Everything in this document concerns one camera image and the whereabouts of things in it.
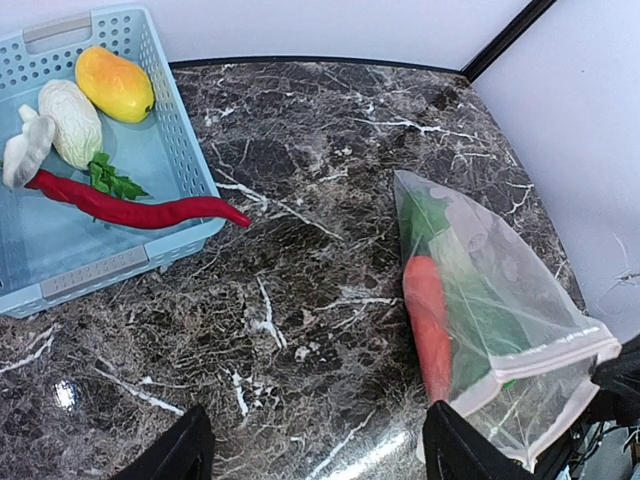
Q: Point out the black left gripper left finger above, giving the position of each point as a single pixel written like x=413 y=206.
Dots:
x=184 y=451

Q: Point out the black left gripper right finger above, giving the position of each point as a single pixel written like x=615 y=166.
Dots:
x=456 y=450

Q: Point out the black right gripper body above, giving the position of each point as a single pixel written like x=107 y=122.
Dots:
x=618 y=381

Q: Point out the clear zip top bag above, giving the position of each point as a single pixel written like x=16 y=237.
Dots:
x=528 y=399

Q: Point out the green bok choy toy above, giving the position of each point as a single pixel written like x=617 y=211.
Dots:
x=480 y=324

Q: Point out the orange carrot toy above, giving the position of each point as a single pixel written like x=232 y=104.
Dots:
x=425 y=302

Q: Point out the red chili pepper toy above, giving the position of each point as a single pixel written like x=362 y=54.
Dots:
x=131 y=214

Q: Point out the white napa cabbage toy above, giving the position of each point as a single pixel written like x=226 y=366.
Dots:
x=78 y=129

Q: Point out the white garlic toy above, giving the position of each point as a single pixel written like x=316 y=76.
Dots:
x=25 y=152

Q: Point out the light blue plastic basket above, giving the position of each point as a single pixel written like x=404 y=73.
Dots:
x=51 y=252

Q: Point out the green leafy vegetable toy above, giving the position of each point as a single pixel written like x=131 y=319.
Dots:
x=104 y=178

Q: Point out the black right corner post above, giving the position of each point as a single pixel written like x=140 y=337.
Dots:
x=506 y=37

